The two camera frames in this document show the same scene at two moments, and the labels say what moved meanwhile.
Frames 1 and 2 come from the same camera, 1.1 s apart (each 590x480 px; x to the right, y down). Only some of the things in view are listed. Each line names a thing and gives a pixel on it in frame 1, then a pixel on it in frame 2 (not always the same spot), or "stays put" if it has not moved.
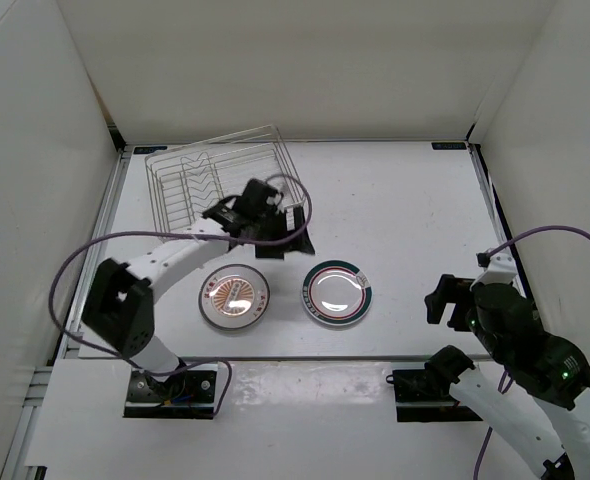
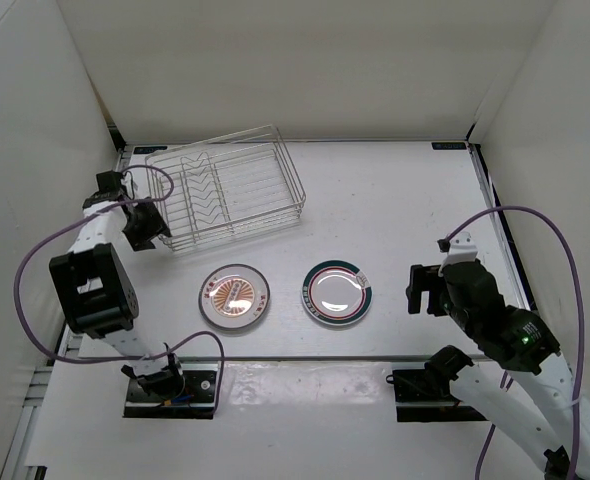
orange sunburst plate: [233, 297] stays put
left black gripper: [279, 215] → [156, 226]
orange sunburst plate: [234, 296] stays put
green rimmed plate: [337, 292] stays put
